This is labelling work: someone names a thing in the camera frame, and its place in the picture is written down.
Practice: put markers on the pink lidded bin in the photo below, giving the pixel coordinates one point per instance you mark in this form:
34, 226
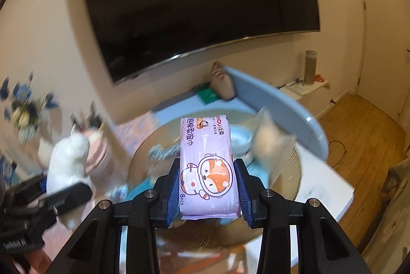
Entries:
107, 162

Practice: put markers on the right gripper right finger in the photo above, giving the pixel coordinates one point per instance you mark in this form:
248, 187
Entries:
323, 246

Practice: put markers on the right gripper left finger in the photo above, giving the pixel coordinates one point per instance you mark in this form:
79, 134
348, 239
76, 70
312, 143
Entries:
94, 247

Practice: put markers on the grey thermos bottle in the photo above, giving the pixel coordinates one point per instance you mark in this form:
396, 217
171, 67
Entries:
310, 66

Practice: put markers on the green packet on table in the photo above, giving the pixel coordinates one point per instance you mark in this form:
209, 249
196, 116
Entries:
206, 93

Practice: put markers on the light blue round lid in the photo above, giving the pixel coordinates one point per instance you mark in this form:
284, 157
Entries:
286, 112

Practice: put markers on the blue plaid fabric bow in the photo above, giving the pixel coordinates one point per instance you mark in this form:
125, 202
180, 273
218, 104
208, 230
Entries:
158, 152

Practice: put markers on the pink patterned table cloth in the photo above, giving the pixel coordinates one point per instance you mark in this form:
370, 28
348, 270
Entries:
195, 246

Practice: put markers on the purple wet wipes pack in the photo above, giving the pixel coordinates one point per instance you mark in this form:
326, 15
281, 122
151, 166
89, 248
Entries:
207, 181

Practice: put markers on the white plush toy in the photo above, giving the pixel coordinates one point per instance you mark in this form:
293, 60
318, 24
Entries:
68, 163

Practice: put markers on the brown leather handbag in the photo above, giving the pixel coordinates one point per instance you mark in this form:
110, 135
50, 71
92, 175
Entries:
221, 82

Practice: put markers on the white makeup sponge bag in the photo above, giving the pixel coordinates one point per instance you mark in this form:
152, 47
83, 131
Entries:
269, 147

